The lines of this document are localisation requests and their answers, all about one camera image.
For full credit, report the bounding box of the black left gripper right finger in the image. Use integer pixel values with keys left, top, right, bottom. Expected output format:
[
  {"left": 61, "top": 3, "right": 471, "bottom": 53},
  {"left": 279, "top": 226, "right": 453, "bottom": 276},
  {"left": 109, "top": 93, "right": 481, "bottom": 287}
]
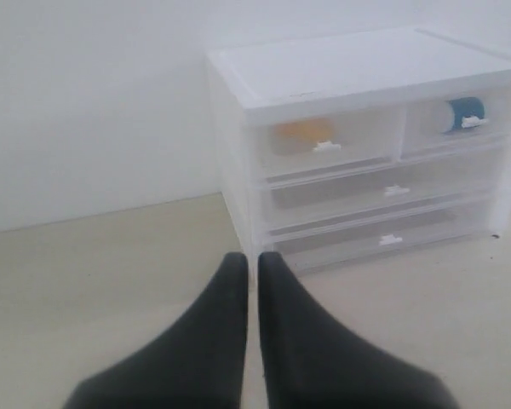
[{"left": 257, "top": 252, "right": 458, "bottom": 408}]

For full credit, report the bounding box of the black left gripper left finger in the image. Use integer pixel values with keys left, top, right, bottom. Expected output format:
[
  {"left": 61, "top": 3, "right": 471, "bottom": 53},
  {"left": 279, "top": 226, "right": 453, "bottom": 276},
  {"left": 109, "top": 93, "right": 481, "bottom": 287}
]
[{"left": 65, "top": 252, "right": 249, "bottom": 408}]

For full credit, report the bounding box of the clear drawer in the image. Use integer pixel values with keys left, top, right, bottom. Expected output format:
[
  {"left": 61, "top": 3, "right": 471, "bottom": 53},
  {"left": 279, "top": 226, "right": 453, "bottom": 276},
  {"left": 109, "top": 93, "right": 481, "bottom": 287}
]
[
  {"left": 253, "top": 108, "right": 405, "bottom": 175},
  {"left": 261, "top": 147, "right": 506, "bottom": 228},
  {"left": 268, "top": 197, "right": 491, "bottom": 271},
  {"left": 401, "top": 86, "right": 511, "bottom": 160}
]

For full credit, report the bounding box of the yellow sponge wedge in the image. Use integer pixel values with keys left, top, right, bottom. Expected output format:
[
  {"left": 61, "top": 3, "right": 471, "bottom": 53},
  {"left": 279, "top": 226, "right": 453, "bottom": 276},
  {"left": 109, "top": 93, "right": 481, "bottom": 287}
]
[{"left": 274, "top": 118, "right": 334, "bottom": 144}]

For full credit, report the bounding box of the blue white small bottle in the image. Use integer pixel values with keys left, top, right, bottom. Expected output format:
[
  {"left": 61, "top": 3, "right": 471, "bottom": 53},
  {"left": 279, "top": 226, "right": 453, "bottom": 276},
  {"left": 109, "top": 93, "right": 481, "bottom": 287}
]
[{"left": 428, "top": 96, "right": 488, "bottom": 134}]

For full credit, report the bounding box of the clear bottom drawer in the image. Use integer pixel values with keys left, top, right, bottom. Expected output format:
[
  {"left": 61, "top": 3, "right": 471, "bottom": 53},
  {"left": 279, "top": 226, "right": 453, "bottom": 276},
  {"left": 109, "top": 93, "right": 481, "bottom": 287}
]
[{"left": 268, "top": 197, "right": 491, "bottom": 271}]

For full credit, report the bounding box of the white plastic drawer cabinet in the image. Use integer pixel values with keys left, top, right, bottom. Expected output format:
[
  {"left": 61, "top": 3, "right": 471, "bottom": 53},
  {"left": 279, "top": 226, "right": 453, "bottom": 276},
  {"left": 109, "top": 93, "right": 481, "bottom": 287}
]
[{"left": 207, "top": 26, "right": 511, "bottom": 265}]

